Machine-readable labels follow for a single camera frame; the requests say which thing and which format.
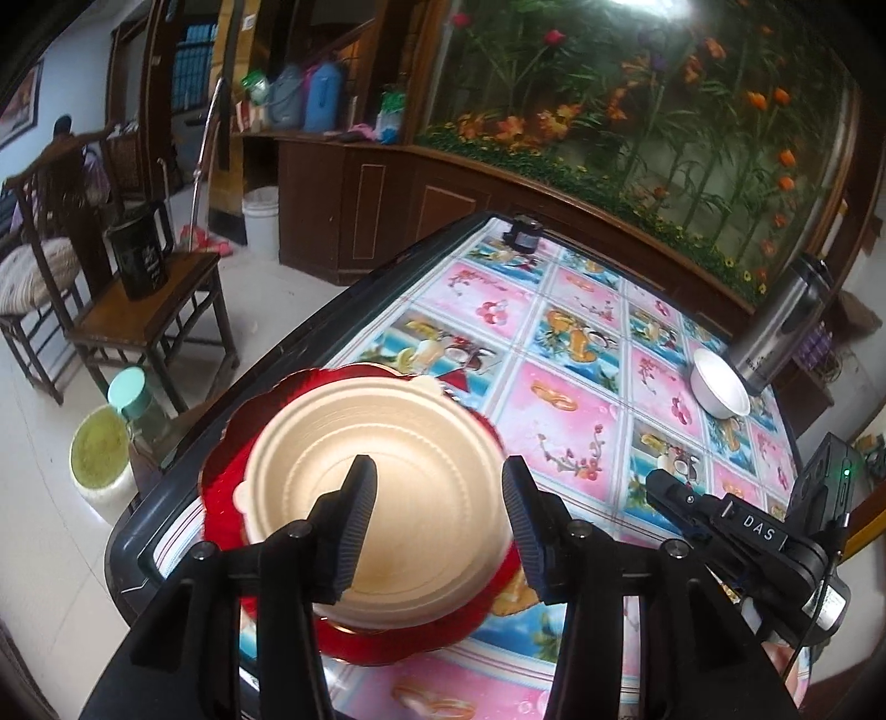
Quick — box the white bowl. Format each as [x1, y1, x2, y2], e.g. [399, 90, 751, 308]
[690, 347, 752, 420]

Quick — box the mop with metal handle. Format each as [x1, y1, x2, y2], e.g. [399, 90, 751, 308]
[181, 76, 228, 251]

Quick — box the white bucket with green contents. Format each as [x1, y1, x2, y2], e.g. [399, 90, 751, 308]
[69, 405, 136, 515]

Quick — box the wooden chair with cushion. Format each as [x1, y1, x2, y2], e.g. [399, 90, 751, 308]
[0, 235, 84, 406]

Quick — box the black kettle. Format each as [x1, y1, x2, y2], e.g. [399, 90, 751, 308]
[105, 200, 176, 300]

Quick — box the wooden armchair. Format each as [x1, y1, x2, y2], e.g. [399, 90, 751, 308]
[7, 121, 240, 416]

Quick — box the green and blue packet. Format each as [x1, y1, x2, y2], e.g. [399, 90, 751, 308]
[377, 84, 409, 144]

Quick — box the small black device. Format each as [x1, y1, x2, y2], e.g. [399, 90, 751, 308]
[502, 214, 544, 251]

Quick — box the blue plastic bottle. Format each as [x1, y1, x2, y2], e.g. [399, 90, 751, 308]
[305, 61, 345, 132]

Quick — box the dark grey table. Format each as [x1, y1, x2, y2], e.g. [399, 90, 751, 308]
[104, 208, 832, 720]

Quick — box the brown wooden cabinet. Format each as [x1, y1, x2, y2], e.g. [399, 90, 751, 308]
[277, 131, 763, 312]

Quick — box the framed wall picture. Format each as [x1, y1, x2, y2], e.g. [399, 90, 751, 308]
[0, 61, 44, 148]

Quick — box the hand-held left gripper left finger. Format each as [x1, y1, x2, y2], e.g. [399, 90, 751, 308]
[128, 453, 379, 720]

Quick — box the brown wooden stool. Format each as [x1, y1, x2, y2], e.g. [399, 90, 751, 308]
[128, 402, 231, 487]

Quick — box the steel thermos flask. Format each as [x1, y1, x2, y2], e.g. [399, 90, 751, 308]
[727, 253, 832, 395]

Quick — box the grey bag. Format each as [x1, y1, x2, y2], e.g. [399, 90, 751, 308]
[269, 65, 307, 130]

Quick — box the person's right hand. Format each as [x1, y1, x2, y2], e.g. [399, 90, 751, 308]
[761, 640, 810, 708]

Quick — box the white plastic bucket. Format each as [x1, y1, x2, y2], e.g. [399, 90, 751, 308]
[242, 187, 281, 260]

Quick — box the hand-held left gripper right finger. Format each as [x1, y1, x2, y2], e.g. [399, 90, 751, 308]
[502, 455, 797, 720]

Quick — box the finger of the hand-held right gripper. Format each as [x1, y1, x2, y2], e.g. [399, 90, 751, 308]
[645, 469, 724, 542]

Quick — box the glass jar with green lid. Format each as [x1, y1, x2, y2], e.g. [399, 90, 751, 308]
[107, 367, 172, 451]

